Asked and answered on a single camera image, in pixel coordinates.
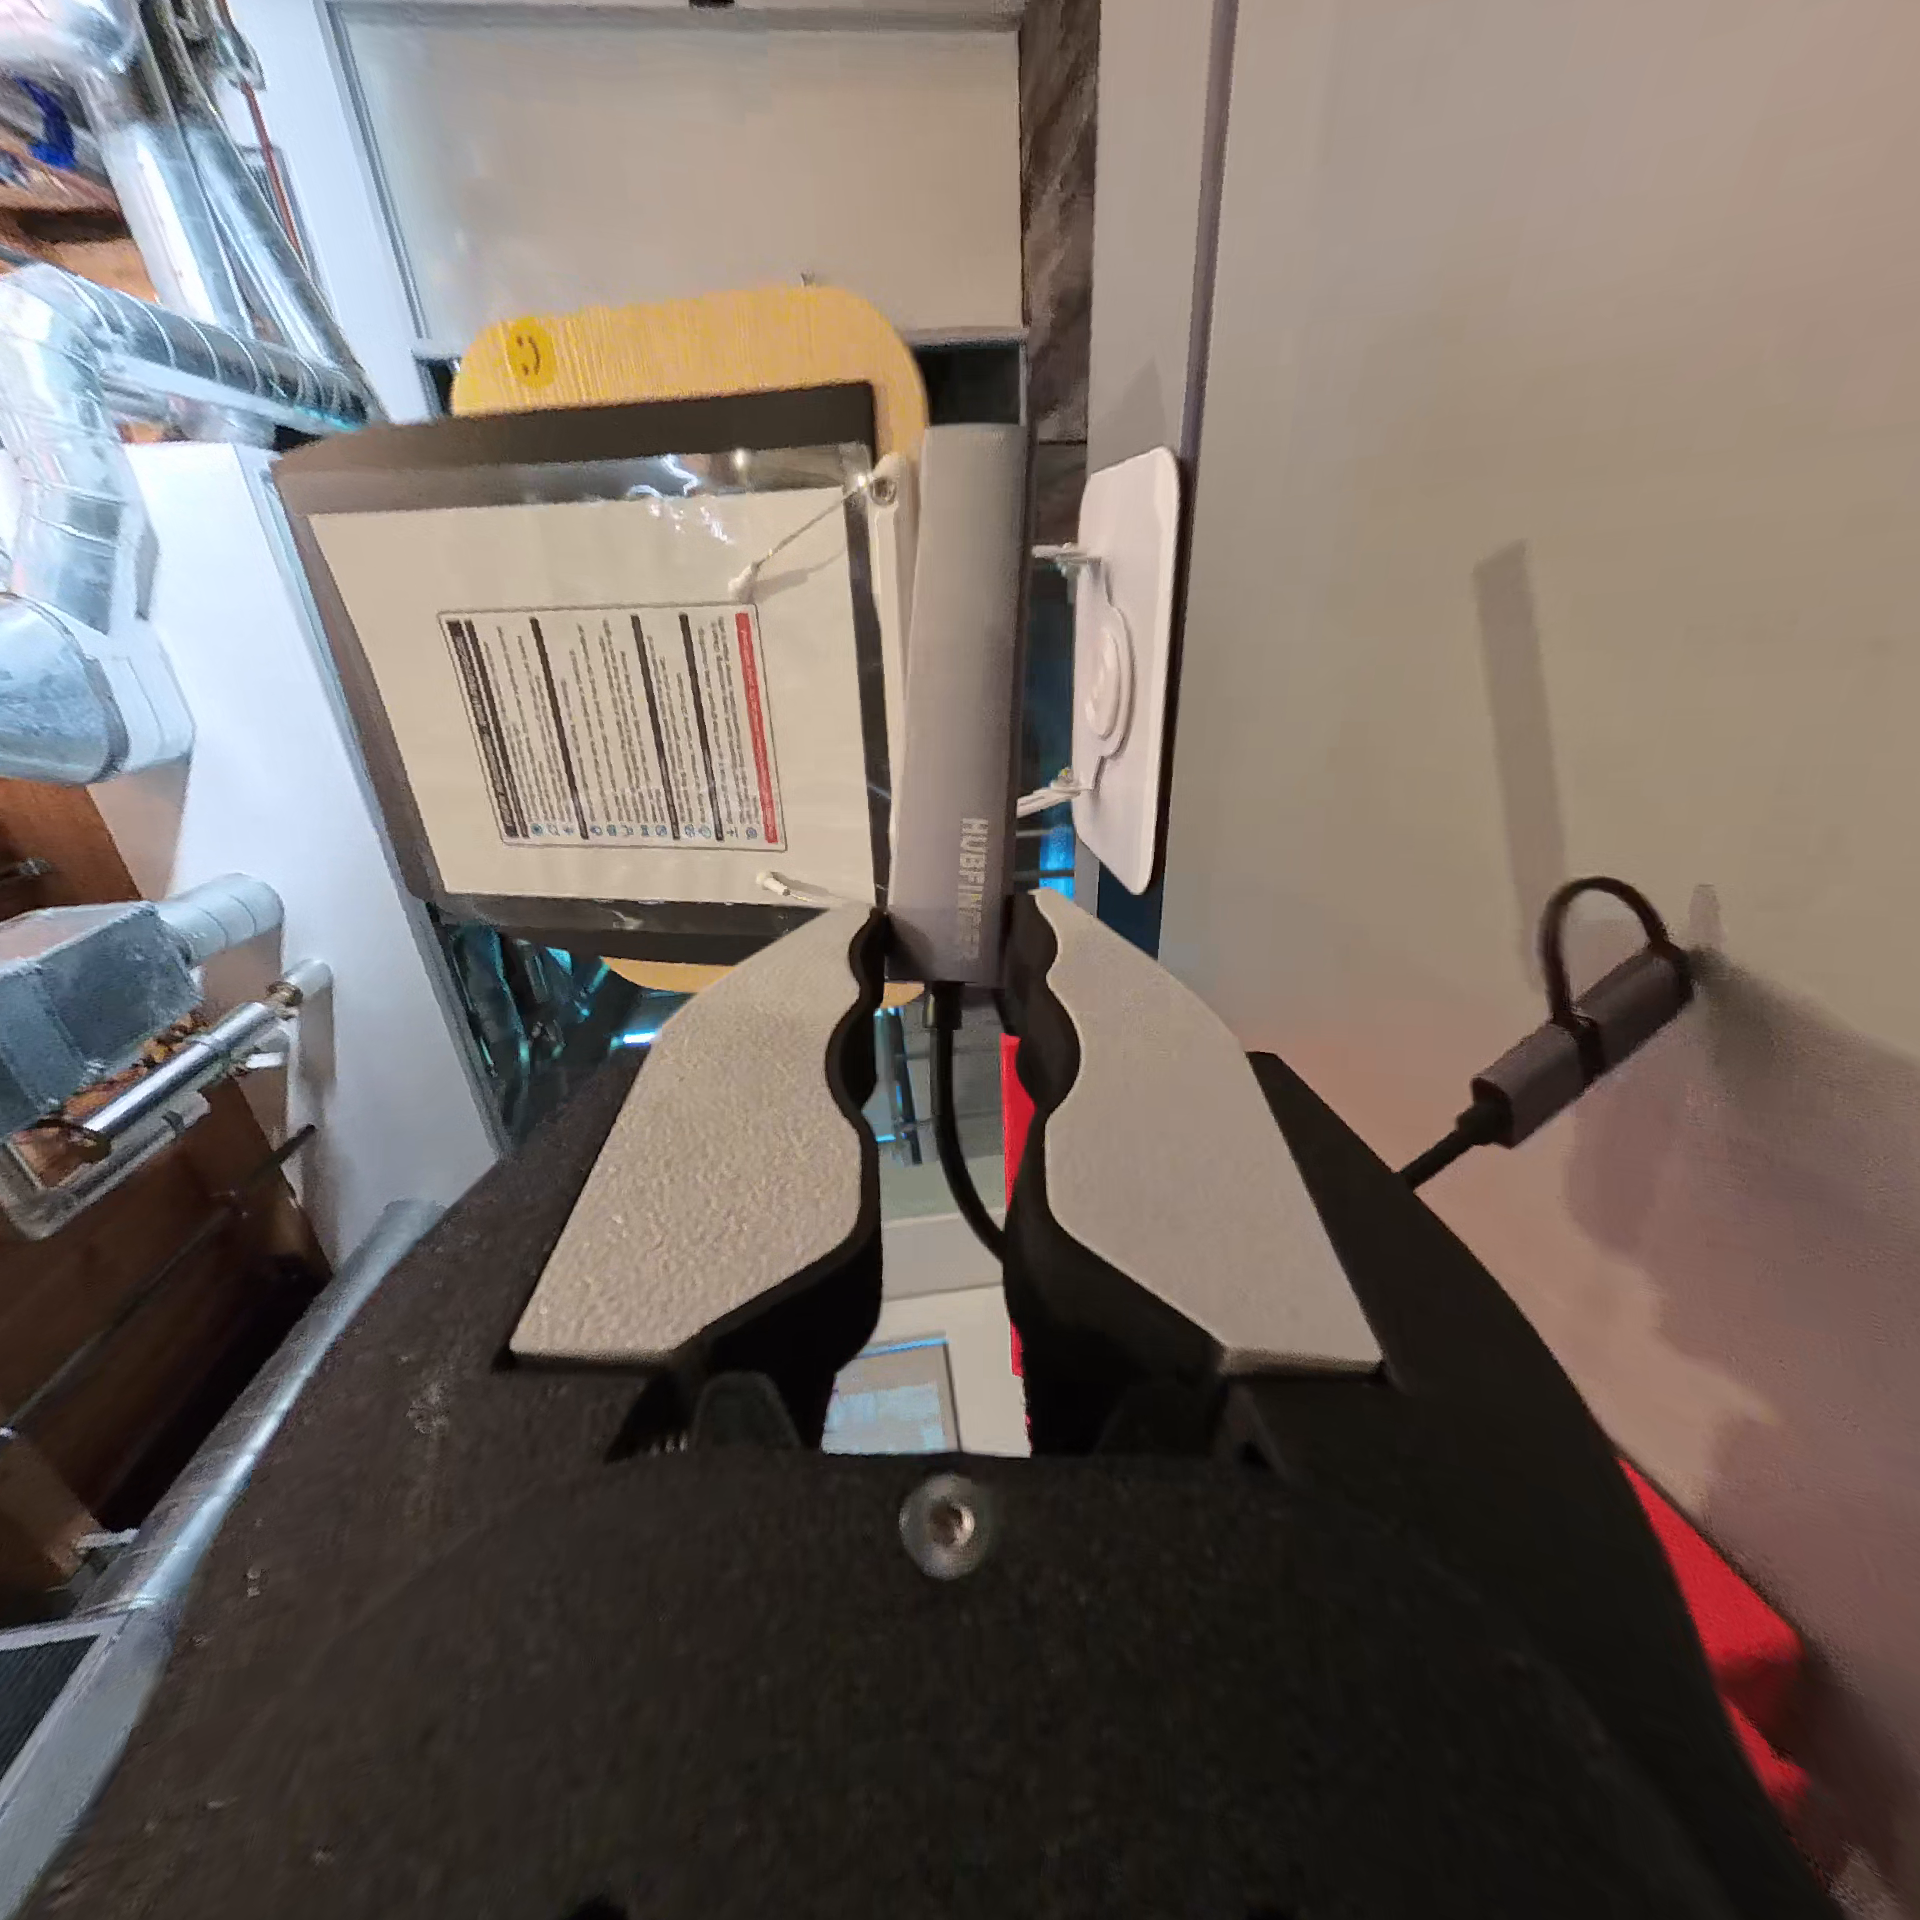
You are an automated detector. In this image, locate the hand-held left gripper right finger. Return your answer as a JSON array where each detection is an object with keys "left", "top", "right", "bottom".
[{"left": 998, "top": 892, "right": 1387, "bottom": 1424}]

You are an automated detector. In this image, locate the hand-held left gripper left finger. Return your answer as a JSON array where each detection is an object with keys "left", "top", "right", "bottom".
[{"left": 508, "top": 901, "right": 890, "bottom": 1419}]

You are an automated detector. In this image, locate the grey usb hub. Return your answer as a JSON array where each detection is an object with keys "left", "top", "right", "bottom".
[{"left": 882, "top": 422, "right": 1041, "bottom": 989}]

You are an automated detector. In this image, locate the red plastic bin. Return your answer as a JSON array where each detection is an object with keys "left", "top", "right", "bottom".
[{"left": 1002, "top": 1035, "right": 1817, "bottom": 1854}]

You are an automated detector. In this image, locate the wooden instruction sign board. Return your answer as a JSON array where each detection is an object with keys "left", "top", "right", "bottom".
[{"left": 269, "top": 282, "right": 929, "bottom": 1010}]

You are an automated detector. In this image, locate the white sign stand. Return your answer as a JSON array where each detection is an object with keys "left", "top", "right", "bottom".
[{"left": 1017, "top": 443, "right": 1187, "bottom": 894}]

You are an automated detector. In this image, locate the white partition panel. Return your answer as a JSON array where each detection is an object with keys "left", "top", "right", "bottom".
[{"left": 322, "top": 0, "right": 1029, "bottom": 347}]

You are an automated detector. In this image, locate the silver insulated pipe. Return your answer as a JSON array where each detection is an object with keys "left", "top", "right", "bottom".
[{"left": 90, "top": 0, "right": 377, "bottom": 408}]

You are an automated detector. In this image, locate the grey metal rail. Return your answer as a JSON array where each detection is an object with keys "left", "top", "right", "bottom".
[{"left": 0, "top": 1201, "right": 453, "bottom": 1862}]

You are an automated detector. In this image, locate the silver ribbed air duct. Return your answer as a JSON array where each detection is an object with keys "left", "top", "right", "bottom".
[{"left": 0, "top": 257, "right": 385, "bottom": 781}]

